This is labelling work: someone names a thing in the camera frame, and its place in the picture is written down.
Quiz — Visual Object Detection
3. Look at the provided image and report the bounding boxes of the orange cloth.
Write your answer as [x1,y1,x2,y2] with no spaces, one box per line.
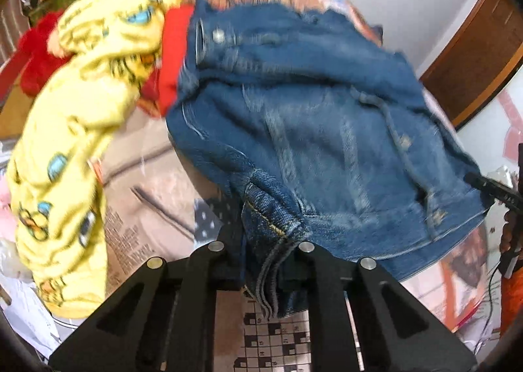
[500,274,523,334]

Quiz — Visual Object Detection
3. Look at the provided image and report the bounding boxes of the brown wooden door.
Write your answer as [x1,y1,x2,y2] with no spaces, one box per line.
[419,0,523,130]

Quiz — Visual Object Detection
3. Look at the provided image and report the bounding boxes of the red garment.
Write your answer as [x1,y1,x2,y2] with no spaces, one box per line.
[141,4,196,117]

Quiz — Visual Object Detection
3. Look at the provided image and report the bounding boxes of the white papers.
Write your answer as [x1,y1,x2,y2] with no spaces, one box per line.
[0,274,62,356]

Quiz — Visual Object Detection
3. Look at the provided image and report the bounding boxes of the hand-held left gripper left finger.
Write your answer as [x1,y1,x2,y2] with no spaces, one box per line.
[48,240,246,372]

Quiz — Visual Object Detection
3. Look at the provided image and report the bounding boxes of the yellow cartoon print pajamas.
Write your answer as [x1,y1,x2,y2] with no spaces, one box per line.
[6,0,184,319]

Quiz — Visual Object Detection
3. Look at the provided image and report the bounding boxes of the green patterned cloth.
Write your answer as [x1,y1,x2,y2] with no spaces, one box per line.
[28,0,103,27]

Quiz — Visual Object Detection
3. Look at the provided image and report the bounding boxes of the pink plush toy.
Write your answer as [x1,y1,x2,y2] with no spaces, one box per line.
[0,180,17,242]

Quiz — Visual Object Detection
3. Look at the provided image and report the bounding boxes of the red fluffy cloth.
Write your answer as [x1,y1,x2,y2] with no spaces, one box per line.
[16,10,78,97]

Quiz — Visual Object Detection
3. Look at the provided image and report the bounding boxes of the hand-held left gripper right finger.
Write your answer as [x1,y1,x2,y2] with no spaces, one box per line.
[282,240,478,372]

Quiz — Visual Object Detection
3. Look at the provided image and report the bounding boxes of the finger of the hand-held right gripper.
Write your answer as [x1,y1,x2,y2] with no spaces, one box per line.
[465,173,523,211]

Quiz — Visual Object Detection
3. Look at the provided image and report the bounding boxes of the printed bedsheet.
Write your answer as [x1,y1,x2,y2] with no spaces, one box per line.
[0,0,503,372]

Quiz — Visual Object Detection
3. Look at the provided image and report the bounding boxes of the thin black cable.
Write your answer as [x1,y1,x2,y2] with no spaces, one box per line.
[484,262,505,340]

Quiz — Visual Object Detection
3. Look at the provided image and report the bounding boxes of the blue denim jacket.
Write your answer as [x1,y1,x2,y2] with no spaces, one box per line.
[165,0,491,319]

